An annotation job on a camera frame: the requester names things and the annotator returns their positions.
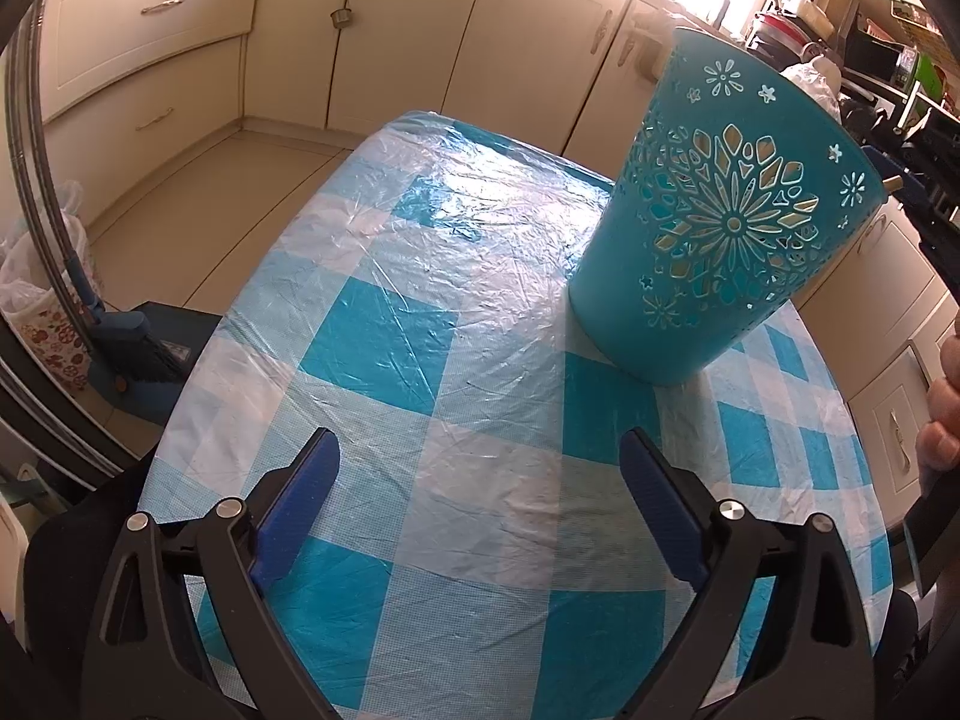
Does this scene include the cream kitchen base cabinets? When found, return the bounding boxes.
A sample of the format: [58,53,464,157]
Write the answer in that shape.
[34,0,960,511]

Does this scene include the green cutting board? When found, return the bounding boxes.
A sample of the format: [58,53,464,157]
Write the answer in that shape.
[909,49,950,102]

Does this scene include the person's right hand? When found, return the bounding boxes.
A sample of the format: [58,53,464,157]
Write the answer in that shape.
[917,330,960,482]

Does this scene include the blue checkered plastic tablecloth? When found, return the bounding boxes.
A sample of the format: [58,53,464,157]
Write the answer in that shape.
[139,111,893,720]

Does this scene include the dish rack with pots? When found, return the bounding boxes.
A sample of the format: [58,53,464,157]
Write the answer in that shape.
[742,0,837,65]

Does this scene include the white trash bag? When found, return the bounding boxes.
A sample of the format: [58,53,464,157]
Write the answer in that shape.
[0,180,102,395]

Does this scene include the dark sliding door frame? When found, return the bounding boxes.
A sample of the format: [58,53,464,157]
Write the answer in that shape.
[0,15,162,481]

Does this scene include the blue dustpan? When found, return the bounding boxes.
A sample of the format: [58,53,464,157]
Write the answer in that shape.
[64,262,222,421]

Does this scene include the clear plastic bag of greens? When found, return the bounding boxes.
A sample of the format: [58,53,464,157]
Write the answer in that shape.
[784,52,845,121]

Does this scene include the teal perforated utensil holder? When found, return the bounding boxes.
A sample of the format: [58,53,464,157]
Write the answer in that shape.
[566,26,890,391]

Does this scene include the black microwave oven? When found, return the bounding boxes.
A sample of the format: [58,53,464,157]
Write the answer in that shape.
[844,15,920,91]

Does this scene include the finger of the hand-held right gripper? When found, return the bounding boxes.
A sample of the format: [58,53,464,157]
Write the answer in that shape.
[892,163,960,245]

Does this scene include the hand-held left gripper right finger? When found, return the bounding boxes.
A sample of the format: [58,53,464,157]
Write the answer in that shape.
[621,427,875,720]

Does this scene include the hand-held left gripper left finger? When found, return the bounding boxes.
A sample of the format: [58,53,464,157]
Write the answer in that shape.
[79,427,340,720]

